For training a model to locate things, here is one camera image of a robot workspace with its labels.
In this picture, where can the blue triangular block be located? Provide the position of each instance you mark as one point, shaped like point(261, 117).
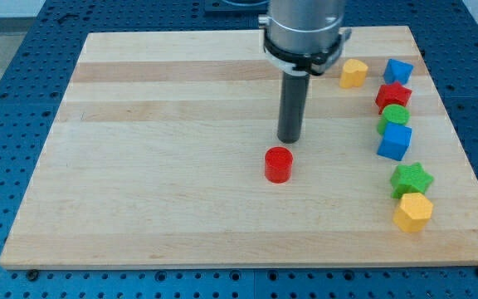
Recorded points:
point(399, 71)

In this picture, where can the green star block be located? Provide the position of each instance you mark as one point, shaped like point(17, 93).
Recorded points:
point(410, 178)

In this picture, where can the yellow heart block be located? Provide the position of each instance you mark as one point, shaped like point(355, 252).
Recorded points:
point(354, 73)

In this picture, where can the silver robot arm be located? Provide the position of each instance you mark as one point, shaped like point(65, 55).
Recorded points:
point(303, 37)

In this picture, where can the yellow hexagon block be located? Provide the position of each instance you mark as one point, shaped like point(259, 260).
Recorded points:
point(413, 212)

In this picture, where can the blue cube block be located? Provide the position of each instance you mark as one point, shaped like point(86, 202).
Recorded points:
point(395, 142)

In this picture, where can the red cylinder block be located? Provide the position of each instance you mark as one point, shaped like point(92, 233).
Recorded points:
point(278, 164)

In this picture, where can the red star block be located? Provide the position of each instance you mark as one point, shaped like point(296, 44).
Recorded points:
point(394, 93)

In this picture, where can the green cylinder block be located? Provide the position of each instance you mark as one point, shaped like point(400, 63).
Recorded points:
point(393, 113)

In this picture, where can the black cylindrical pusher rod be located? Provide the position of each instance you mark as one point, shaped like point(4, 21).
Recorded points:
point(292, 106)

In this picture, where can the wooden board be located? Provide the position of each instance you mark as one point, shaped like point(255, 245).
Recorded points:
point(155, 160)

